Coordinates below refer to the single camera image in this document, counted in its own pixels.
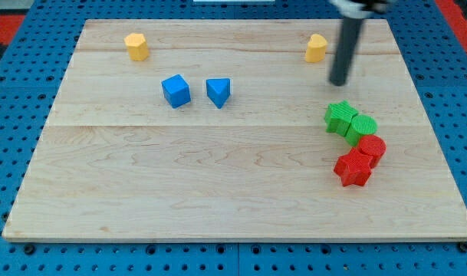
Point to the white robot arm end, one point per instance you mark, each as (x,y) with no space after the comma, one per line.
(361,9)

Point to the blue triangle block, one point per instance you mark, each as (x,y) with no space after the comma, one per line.
(218,90)

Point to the wooden board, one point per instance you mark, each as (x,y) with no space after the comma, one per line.
(115,163)

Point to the blue cube block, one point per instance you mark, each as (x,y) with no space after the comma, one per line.
(176,91)

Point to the green star block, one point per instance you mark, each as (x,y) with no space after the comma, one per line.
(338,117)

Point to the yellow crescent block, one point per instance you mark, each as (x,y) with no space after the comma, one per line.
(316,49)

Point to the red star block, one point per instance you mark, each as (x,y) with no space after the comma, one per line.
(353,168)

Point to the green cylinder block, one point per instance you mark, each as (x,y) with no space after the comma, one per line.
(361,125)

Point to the yellow hexagon block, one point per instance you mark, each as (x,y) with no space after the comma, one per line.
(137,46)

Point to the red cylinder block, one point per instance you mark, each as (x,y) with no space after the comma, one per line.
(373,146)

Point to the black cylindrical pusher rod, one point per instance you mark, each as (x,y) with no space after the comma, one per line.
(348,38)

